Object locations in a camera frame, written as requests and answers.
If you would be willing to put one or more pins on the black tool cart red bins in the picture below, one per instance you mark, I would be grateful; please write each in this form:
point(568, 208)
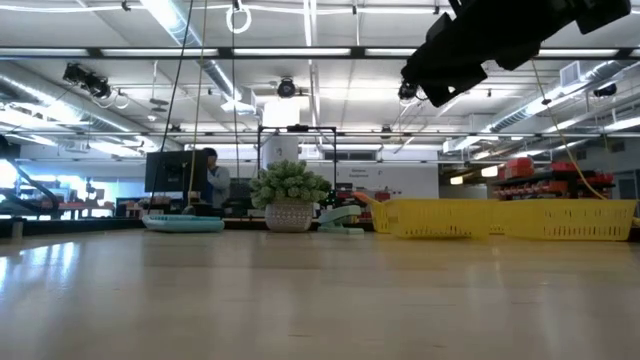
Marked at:
point(520, 167)

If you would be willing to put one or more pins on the green artificial potted plant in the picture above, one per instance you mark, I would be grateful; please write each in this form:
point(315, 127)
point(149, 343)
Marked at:
point(287, 185)

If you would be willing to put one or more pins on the mint green stapler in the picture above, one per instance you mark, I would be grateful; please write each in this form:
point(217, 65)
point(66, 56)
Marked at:
point(335, 217)

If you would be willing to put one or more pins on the teal shallow tray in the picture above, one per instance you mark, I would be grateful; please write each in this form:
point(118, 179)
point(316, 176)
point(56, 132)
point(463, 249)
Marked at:
point(182, 225)

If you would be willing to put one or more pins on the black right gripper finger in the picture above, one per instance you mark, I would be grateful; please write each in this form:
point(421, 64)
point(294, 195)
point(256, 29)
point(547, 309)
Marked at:
point(442, 75)

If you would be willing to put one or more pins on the silver ceiling air duct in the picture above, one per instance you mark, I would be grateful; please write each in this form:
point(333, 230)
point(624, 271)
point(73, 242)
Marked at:
point(50, 102)

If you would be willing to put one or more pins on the white wall board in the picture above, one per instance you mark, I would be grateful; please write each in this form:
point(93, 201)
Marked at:
point(400, 182)

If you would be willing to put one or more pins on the black panel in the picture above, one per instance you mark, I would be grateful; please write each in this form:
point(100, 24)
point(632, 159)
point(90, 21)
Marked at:
point(240, 195)

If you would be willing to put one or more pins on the black metal frame stand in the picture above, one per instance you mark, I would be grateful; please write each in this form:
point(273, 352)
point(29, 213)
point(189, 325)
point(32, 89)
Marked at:
point(298, 128)

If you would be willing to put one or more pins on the black monitor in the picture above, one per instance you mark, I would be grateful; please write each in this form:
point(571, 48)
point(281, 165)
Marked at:
point(172, 170)

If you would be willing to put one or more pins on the round black ceiling camera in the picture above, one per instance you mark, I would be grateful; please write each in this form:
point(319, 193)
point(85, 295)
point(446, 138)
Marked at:
point(286, 88)

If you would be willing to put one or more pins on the yellow plastic bin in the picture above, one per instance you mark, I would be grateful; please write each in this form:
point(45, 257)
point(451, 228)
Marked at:
point(378, 217)
point(440, 220)
point(570, 220)
point(497, 220)

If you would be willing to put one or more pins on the white column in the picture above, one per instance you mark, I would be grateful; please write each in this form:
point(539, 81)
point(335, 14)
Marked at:
point(280, 150)

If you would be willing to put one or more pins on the person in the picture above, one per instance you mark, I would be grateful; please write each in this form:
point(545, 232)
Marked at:
point(219, 182)

